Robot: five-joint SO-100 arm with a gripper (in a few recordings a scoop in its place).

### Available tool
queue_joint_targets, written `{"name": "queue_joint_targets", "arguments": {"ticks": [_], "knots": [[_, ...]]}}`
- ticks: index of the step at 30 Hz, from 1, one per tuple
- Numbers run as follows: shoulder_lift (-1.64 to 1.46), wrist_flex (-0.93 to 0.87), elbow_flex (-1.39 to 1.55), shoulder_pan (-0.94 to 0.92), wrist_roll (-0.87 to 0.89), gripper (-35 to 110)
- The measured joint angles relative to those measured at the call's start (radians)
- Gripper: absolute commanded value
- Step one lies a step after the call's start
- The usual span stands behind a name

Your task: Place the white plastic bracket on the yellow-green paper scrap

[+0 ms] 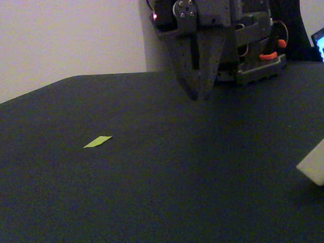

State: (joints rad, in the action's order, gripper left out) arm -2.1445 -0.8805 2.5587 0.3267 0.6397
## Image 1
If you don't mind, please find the dark desk mat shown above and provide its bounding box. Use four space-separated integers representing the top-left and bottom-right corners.
0 60 324 243

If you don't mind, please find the black and orange clamp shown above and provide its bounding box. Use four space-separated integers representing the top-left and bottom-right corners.
258 37 288 61

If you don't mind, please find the black office chair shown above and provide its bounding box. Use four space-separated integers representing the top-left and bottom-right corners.
268 0 322 62

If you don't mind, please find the thin servo wire loop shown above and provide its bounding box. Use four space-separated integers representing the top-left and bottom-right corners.
272 19 290 48

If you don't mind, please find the white plastic block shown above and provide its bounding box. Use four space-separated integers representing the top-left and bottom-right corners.
296 138 324 187

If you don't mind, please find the yellow-green tape strip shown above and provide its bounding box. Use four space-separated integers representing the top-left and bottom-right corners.
83 135 113 149

